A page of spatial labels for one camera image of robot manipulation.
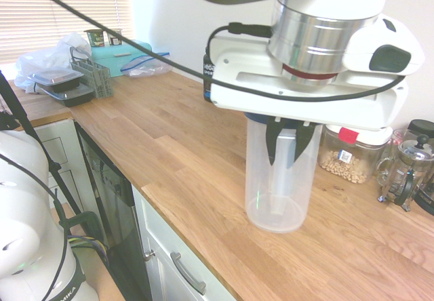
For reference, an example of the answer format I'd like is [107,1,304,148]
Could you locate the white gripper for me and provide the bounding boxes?
[210,37,410,167]

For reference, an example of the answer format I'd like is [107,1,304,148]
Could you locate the translucent plastic pitcher blue lid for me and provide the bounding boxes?
[244,112,323,235]

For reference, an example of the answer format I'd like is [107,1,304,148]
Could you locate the cereal container white red lid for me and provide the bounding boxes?
[318,123,395,185]

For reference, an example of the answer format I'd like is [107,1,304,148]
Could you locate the black Vega protein tub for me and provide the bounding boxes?
[202,53,215,102]

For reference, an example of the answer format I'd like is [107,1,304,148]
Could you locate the clear glass mug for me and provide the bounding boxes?
[375,128,421,187]

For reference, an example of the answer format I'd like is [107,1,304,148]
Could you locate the glass French press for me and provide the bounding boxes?
[376,134,434,212]

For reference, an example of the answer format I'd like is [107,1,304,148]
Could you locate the clear zip bag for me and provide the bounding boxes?
[121,51,173,78]

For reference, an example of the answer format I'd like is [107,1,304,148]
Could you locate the white cabinet drawer front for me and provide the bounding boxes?
[131,185,239,301]

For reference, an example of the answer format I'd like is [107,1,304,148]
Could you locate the black dishwasher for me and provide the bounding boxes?
[74,121,154,301]

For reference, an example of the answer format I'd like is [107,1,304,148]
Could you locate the teal bread box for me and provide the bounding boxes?
[89,39,154,79]

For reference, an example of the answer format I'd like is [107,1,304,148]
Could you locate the grey cutlery basket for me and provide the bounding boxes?
[69,45,114,100]

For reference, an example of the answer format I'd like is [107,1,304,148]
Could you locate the dark brown paper cup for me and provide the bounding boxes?
[107,28,124,47]

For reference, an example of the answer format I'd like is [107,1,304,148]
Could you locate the dark green clamp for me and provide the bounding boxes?
[60,210,106,248]

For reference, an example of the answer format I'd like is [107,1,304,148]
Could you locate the green paper cup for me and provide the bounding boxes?
[83,28,104,48]

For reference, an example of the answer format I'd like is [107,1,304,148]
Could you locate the black meal container clear lid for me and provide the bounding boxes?
[27,69,83,94]
[39,84,96,108]

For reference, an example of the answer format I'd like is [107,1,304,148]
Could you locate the white panelled cabinet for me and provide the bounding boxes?
[33,118,100,229]

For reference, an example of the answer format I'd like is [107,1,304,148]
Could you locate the white plastic bag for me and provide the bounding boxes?
[14,32,93,94]

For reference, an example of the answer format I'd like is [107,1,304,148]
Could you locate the beige window blinds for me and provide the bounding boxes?
[0,0,132,65]

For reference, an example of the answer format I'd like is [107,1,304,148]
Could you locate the metal bar drawer handle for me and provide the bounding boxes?
[170,251,208,296]

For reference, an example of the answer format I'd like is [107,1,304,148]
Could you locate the coloured wire bundle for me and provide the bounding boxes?
[66,234,110,265]

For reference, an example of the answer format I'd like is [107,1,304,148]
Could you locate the black camera stand pole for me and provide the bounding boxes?
[0,69,83,216]

